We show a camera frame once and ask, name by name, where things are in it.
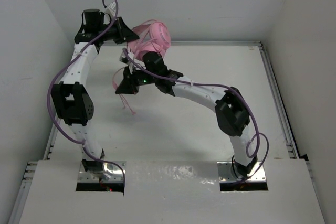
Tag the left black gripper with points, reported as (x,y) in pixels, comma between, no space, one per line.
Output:
(124,33)

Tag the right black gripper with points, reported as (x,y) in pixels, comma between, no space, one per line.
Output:
(128,85)

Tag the pink headphones with cable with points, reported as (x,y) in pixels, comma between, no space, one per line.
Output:
(153,36)

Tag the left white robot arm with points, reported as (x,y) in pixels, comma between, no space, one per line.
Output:
(69,96)

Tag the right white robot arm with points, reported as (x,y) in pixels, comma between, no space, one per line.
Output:
(232,113)

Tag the white front cover board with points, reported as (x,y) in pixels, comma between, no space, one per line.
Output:
(172,192)

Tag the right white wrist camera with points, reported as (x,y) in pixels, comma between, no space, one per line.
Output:
(125,56)

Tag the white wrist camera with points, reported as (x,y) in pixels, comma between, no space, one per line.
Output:
(125,56)
(111,9)

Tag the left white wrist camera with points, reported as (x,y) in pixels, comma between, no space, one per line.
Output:
(111,9)

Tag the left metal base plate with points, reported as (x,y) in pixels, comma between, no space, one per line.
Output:
(108,174)

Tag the metal base plate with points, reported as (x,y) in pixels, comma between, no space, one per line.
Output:
(226,174)
(108,174)

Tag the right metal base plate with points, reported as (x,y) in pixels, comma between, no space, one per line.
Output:
(226,174)

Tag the aluminium table frame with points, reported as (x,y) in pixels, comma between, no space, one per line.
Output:
(168,129)

